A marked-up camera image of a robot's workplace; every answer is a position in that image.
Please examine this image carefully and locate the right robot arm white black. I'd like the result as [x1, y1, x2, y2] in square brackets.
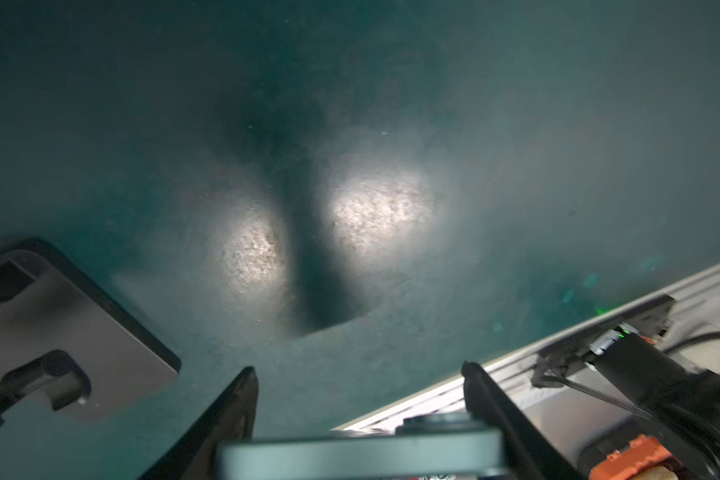
[588, 333, 720, 479]

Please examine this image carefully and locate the phone black landscape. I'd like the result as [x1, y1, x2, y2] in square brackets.
[214, 426, 509, 480]

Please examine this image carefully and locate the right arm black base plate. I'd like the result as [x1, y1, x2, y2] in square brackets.
[531, 294, 676, 388]

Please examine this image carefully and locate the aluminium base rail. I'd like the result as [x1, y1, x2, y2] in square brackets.
[335, 254, 720, 480]

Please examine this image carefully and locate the black folding phone stand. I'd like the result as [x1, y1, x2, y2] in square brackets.
[0, 239, 181, 428]

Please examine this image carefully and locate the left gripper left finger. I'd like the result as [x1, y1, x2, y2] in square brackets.
[140, 366, 259, 479]

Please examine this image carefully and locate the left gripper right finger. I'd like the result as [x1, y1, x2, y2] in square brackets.
[461, 362, 582, 480]

